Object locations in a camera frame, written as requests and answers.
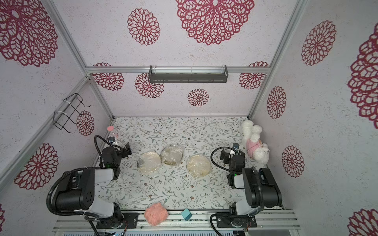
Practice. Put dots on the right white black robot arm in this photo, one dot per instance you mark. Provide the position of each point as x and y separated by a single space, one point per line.
259 185

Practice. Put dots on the aluminium front rail frame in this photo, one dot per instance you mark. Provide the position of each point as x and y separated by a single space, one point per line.
269 220

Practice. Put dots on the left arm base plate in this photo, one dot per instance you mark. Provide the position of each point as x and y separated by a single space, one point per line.
127 220

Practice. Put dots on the bubble-wrapped plate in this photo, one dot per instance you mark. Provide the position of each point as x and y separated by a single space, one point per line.
172 154
148 162

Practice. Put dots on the teal small cube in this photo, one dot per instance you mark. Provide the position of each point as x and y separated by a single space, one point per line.
186 214

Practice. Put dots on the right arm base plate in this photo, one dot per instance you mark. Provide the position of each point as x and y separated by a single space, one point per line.
227 220

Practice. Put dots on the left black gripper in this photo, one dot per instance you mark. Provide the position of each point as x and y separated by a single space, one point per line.
125 150

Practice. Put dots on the pink fluffy ball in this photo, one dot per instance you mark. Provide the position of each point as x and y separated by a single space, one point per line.
156 214

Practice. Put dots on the cream dinner plate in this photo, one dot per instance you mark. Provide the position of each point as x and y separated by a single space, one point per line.
199 166

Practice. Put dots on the white plush poodle pink shirt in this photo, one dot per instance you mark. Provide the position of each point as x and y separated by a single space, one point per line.
255 148

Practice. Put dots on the black wall shelf rail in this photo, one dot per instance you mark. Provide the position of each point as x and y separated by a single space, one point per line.
188 75

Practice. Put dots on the black wire wall rack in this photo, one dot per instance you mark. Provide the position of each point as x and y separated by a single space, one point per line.
62 117

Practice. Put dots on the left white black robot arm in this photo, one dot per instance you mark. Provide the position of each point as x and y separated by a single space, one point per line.
74 192

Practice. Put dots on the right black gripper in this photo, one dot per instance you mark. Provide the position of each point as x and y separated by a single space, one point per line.
225 155

